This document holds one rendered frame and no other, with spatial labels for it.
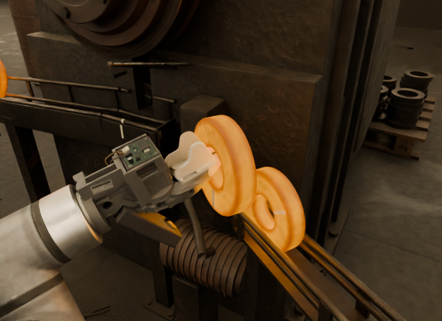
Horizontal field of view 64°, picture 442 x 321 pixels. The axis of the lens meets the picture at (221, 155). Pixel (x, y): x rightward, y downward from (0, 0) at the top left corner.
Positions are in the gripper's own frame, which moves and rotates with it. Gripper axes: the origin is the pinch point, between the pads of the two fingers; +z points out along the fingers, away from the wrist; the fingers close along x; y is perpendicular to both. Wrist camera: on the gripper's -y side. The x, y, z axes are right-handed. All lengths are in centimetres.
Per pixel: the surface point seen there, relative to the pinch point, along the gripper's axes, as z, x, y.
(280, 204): 5.6, -4.9, -11.0
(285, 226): 4.7, -6.8, -14.1
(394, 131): 137, 84, -112
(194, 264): -10.3, 11.8, -33.1
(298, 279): 1.5, -13.7, -17.7
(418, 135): 145, 74, -115
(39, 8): -14, 95, 15
